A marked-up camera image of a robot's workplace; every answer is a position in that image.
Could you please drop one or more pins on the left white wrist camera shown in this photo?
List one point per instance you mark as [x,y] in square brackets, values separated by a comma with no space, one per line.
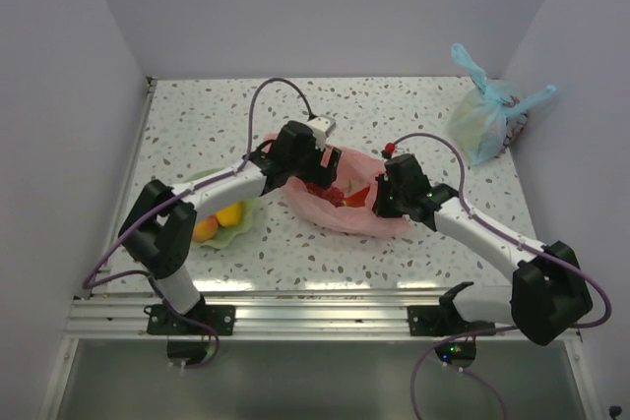
[322,128]

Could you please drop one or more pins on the yellow bell pepper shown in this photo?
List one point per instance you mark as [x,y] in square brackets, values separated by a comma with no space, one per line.
[230,216]

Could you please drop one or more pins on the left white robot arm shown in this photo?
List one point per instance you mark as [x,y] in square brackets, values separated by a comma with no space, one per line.
[158,229]

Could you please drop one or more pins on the black base bracket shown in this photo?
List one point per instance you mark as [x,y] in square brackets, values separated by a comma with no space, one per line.
[220,318]
[440,319]

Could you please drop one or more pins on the green plastic plate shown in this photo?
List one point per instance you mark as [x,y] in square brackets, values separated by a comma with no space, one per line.
[231,233]

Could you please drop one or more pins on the blue knotted plastic bag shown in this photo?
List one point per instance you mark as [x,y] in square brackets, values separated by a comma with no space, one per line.
[491,115]

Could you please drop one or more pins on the red grape bunch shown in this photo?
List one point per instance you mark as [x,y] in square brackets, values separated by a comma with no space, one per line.
[332,195]

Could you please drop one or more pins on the right black base bracket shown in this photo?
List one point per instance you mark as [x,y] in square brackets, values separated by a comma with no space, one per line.
[440,319]

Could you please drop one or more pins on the aluminium mounting rail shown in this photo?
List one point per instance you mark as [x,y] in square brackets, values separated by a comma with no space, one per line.
[322,315]

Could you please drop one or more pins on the left black base bracket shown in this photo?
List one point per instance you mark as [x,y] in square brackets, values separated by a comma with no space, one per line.
[220,318]

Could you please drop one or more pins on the red fruit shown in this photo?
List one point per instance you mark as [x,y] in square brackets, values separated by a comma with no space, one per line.
[205,230]

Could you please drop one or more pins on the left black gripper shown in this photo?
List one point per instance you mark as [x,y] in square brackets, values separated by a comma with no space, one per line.
[321,175]

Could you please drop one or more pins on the pink plastic bag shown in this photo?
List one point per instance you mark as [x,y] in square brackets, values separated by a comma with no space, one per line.
[356,170]

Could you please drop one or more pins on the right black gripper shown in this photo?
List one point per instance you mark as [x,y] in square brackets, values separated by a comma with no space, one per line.
[380,208]

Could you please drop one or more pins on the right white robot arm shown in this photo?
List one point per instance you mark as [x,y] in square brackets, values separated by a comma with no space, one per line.
[544,295]

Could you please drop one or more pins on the watermelon slice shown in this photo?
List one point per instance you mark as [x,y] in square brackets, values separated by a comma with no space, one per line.
[356,199]

